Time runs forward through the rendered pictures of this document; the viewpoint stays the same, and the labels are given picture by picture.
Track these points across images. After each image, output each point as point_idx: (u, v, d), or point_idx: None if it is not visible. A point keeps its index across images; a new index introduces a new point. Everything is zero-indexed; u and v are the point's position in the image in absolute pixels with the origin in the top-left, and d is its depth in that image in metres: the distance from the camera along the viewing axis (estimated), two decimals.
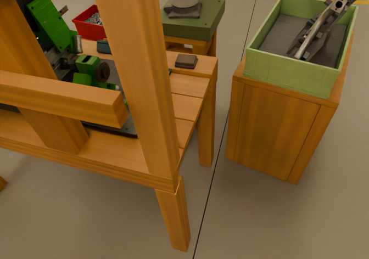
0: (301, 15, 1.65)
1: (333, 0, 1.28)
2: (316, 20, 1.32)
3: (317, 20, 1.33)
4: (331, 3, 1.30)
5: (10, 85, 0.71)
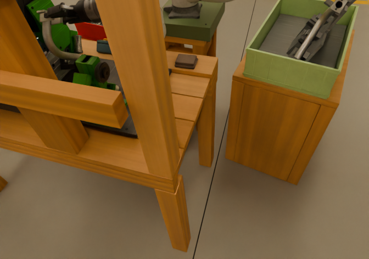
0: (301, 15, 1.65)
1: (54, 46, 1.03)
2: (76, 56, 1.13)
3: (73, 58, 1.12)
4: (54, 50, 1.04)
5: (10, 85, 0.71)
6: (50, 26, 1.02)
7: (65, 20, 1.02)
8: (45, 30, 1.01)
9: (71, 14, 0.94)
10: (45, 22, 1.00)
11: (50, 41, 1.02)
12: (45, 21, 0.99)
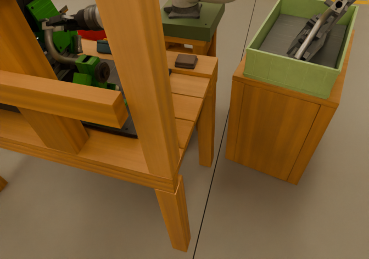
0: (301, 15, 1.65)
1: (55, 52, 1.10)
2: (76, 61, 1.19)
3: (74, 63, 1.19)
4: (56, 56, 1.10)
5: (10, 85, 0.71)
6: (51, 33, 1.08)
7: (65, 27, 1.09)
8: (46, 37, 1.07)
9: (72, 23, 1.00)
10: (46, 30, 1.07)
11: (52, 48, 1.08)
12: (47, 28, 1.06)
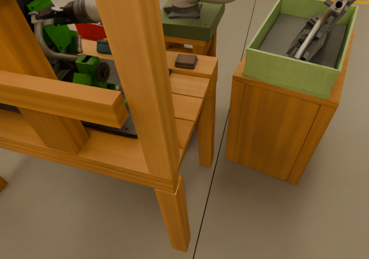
0: (301, 15, 1.65)
1: (45, 47, 1.05)
2: (68, 57, 1.15)
3: (65, 59, 1.15)
4: (46, 51, 1.06)
5: (10, 85, 0.71)
6: (42, 27, 1.04)
7: (56, 21, 1.05)
8: (36, 31, 1.03)
9: (61, 16, 0.96)
10: (36, 24, 1.03)
11: (42, 42, 1.04)
12: (37, 22, 1.02)
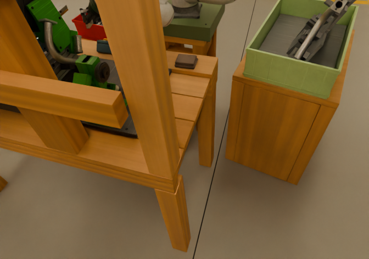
0: (301, 15, 1.65)
1: (55, 52, 1.10)
2: (76, 61, 1.19)
3: (74, 63, 1.19)
4: (56, 56, 1.10)
5: (10, 85, 0.71)
6: (51, 33, 1.08)
7: None
8: (46, 37, 1.07)
9: (91, 14, 1.09)
10: (46, 30, 1.07)
11: (52, 48, 1.08)
12: (88, 26, 1.21)
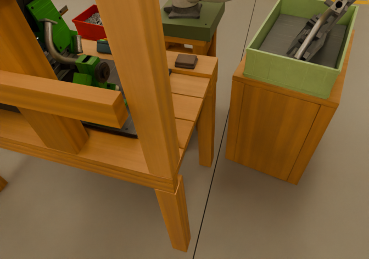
0: (301, 15, 1.65)
1: (55, 52, 1.10)
2: (76, 61, 1.19)
3: (74, 63, 1.19)
4: (56, 56, 1.10)
5: (10, 85, 0.71)
6: (51, 33, 1.08)
7: None
8: (46, 37, 1.07)
9: None
10: (46, 30, 1.07)
11: (52, 48, 1.08)
12: None
